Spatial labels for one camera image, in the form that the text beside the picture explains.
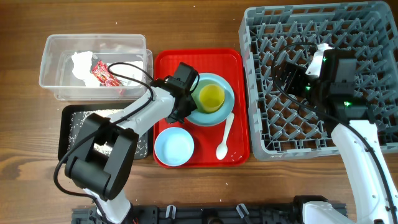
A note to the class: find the small light blue bowl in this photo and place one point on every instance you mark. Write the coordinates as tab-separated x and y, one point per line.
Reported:
174	146

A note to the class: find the yellow plastic cup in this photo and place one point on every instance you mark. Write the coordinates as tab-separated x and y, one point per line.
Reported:
211	98

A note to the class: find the light blue plate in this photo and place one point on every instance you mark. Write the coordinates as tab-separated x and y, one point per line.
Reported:
212	119

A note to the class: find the white plastic spoon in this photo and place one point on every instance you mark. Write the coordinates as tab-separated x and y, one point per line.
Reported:
222	149

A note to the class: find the grey dishwasher rack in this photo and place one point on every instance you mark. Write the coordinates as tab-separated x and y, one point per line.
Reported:
271	35

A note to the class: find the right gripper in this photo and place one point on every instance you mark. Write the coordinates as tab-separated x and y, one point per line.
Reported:
296	73

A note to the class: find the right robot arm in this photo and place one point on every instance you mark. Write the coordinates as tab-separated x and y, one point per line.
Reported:
375	194

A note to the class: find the rice and food leftovers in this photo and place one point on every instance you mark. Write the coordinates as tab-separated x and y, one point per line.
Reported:
77	119

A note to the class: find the red strawberry cake wrapper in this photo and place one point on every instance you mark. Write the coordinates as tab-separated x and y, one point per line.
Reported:
100	71

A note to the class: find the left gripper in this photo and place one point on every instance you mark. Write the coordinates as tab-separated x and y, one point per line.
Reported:
191	106

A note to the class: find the red plastic tray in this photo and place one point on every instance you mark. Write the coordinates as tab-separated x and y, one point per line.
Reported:
226	63

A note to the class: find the black plastic tray bin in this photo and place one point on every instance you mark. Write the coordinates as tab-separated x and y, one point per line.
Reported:
65	123

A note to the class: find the clear plastic bin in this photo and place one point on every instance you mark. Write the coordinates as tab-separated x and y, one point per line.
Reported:
113	49

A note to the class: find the white tissue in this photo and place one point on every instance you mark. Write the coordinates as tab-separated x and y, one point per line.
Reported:
128	71
82	63

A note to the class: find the light green bowl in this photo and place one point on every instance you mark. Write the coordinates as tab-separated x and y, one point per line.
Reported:
196	93

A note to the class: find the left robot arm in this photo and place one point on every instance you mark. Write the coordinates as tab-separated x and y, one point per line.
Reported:
98	165

